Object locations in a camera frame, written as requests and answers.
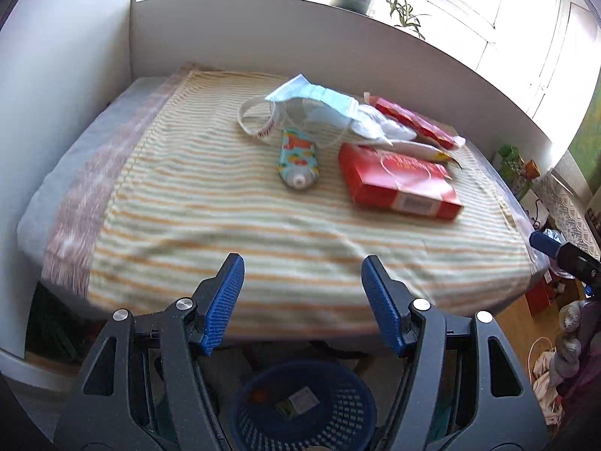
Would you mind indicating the white plastic wrapper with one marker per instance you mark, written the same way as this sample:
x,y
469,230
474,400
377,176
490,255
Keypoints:
x,y
375,124

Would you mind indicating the small green white packet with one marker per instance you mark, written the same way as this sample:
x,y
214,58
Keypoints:
x,y
300,400

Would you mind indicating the white printed packet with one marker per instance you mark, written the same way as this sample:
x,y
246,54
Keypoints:
x,y
422,149

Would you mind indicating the white wristband loop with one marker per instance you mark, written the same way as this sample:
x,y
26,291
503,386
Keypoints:
x,y
264,131

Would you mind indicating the blue face mask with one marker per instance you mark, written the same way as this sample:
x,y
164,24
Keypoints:
x,y
305,94

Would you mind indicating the striped blanket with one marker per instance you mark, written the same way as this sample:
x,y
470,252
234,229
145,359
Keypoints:
x,y
211,206

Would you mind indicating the grey mattress sheet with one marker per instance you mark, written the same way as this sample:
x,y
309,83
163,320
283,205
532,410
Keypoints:
x,y
70,159

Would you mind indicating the white cloth pile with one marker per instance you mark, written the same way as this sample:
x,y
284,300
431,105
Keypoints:
x,y
544,380

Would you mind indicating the grey patterned cloth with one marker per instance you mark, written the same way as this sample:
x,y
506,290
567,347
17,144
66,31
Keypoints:
x,y
568,211

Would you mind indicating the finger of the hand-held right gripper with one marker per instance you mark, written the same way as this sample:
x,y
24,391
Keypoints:
x,y
544,242

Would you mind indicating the grey fuzzy cloth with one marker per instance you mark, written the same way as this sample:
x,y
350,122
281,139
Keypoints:
x,y
570,338

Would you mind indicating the white headboard panel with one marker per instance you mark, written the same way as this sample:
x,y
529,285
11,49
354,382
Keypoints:
x,y
225,42

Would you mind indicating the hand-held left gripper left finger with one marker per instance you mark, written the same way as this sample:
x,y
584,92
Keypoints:
x,y
225,300

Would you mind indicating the colourful printed tube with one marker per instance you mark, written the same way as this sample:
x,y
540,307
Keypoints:
x,y
298,152

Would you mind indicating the red cardboard box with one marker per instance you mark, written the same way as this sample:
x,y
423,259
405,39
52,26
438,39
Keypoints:
x,y
399,188

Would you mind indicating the blue plastic basket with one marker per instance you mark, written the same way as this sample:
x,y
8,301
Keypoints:
x,y
328,418

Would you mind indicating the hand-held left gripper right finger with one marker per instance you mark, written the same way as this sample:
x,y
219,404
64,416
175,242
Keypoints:
x,y
380,300

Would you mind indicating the small orange pot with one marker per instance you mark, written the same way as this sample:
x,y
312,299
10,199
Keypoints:
x,y
533,169

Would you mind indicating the small red box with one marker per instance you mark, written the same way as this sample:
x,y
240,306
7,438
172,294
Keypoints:
x,y
539,297

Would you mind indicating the red packet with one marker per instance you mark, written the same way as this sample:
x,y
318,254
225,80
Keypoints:
x,y
408,117

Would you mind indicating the green box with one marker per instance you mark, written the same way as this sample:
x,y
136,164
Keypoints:
x,y
512,167

